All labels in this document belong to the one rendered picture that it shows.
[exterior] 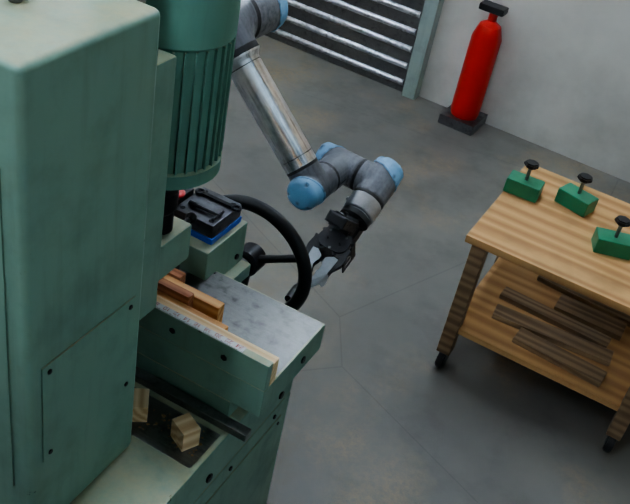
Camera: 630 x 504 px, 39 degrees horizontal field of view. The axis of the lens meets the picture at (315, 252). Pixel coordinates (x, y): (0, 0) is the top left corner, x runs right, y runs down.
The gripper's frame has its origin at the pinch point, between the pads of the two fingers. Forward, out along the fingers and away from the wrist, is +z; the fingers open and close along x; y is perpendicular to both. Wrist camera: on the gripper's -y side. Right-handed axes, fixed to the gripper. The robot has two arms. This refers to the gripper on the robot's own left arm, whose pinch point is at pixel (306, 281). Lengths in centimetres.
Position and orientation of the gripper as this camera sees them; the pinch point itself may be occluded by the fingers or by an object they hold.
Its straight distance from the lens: 184.9
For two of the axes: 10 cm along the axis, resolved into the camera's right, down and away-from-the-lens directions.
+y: 0.5, 4.8, 8.8
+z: -5.4, 7.5, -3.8
